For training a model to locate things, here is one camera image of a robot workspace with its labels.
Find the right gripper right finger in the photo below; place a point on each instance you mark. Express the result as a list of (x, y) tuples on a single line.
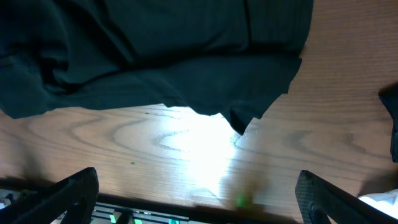
[(321, 202)]

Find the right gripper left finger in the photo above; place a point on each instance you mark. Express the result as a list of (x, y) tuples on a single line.
[(76, 196)]

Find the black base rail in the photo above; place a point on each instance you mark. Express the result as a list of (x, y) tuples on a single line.
[(142, 211)]

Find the black polo shirt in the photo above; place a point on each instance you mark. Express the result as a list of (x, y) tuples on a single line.
[(229, 57)]

